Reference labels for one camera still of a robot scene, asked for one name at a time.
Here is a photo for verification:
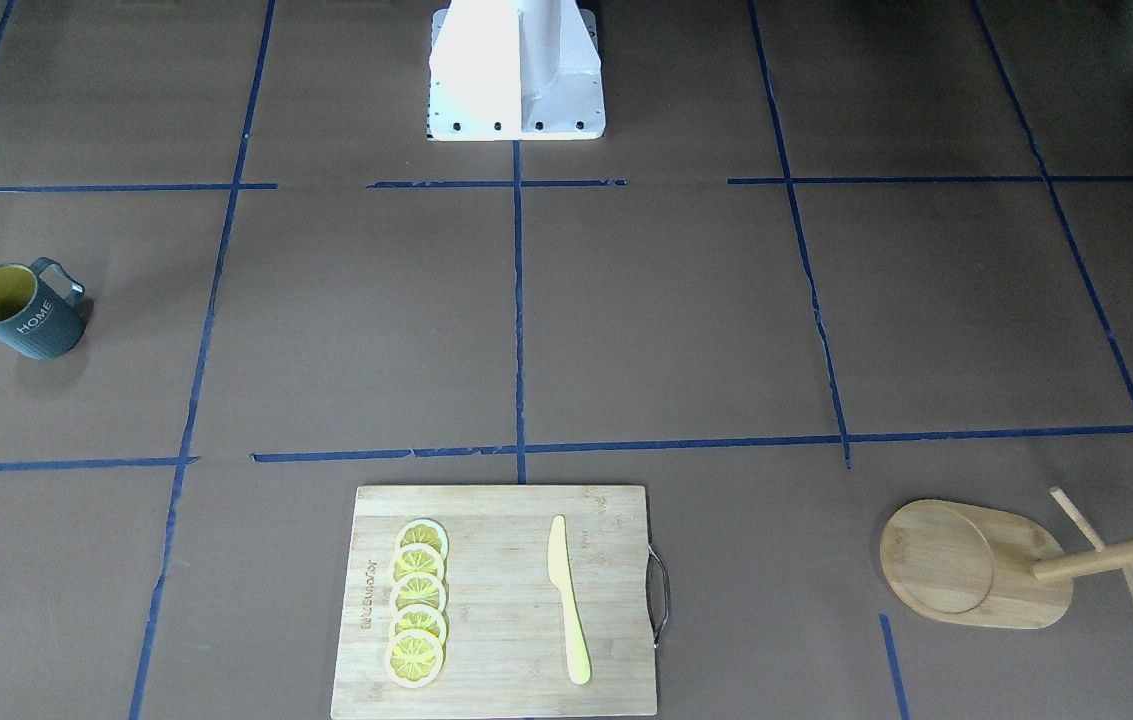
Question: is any yellow plastic knife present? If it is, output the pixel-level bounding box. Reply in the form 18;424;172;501
547;514;593;685

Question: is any teal mug yellow inside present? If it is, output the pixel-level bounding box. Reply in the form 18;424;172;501
0;259;86;359

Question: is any wooden cup storage rack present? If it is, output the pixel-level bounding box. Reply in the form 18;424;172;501
878;488;1133;630

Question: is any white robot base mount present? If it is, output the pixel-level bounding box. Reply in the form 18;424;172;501
426;1;607;142

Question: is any bamboo cutting board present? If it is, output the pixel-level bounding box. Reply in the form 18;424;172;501
330;484;658;719

